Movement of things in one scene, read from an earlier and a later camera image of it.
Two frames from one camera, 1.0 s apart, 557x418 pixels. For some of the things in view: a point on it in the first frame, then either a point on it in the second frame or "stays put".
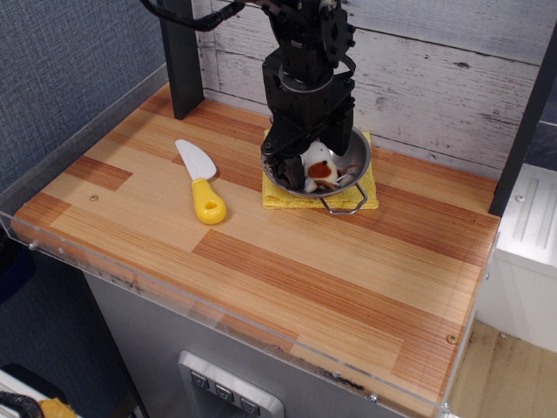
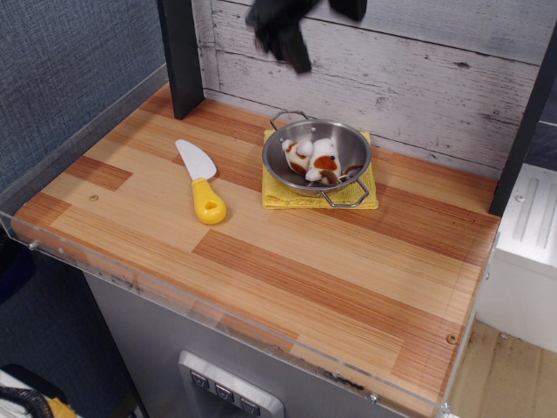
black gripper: [297, 114] -> [285, 41]
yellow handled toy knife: [200, 166] stays put
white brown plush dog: [319, 168] stays put
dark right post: [541, 97] stays put
